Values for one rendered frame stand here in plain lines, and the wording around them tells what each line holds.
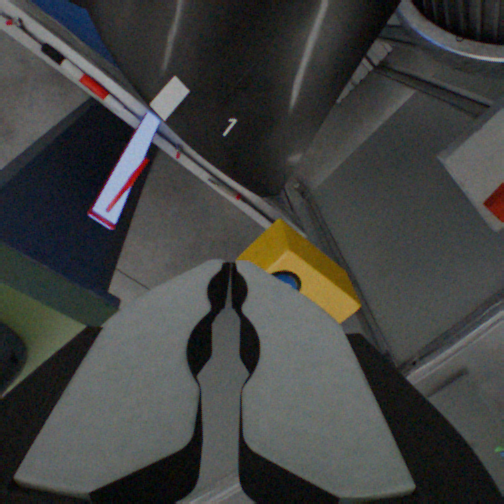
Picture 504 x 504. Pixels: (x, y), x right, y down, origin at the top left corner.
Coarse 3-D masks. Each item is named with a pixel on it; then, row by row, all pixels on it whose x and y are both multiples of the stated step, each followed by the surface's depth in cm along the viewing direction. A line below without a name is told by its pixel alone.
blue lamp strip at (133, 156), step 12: (144, 120) 53; (156, 120) 57; (144, 132) 50; (132, 144) 44; (144, 144) 47; (132, 156) 42; (120, 168) 38; (132, 168) 40; (120, 180) 36; (108, 192) 33; (96, 204) 31; (120, 204) 34; (108, 216) 31
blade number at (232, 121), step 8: (224, 112) 29; (232, 112) 28; (224, 120) 29; (232, 120) 29; (240, 120) 29; (248, 120) 29; (216, 128) 29; (224, 128) 29; (232, 128) 29; (240, 128) 29; (216, 136) 29; (224, 136) 29; (232, 136) 29
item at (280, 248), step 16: (272, 224) 56; (256, 240) 57; (272, 240) 54; (288, 240) 51; (304, 240) 57; (240, 256) 59; (256, 256) 55; (272, 256) 51; (288, 256) 49; (304, 256) 51; (320, 256) 57; (272, 272) 51; (288, 272) 51; (304, 272) 51; (320, 272) 52; (336, 272) 58; (304, 288) 53; (320, 288) 53; (336, 288) 53; (352, 288) 58; (320, 304) 55; (336, 304) 55; (352, 304) 55; (336, 320) 57
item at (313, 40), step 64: (128, 0) 26; (192, 0) 25; (256, 0) 24; (320, 0) 24; (384, 0) 24; (128, 64) 28; (192, 64) 27; (256, 64) 27; (320, 64) 26; (192, 128) 29; (256, 128) 29; (256, 192) 31
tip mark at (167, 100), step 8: (176, 80) 28; (168, 88) 28; (176, 88) 28; (184, 88) 28; (160, 96) 29; (168, 96) 29; (176, 96) 29; (184, 96) 28; (152, 104) 29; (160, 104) 29; (168, 104) 29; (176, 104) 29; (160, 112) 29; (168, 112) 29
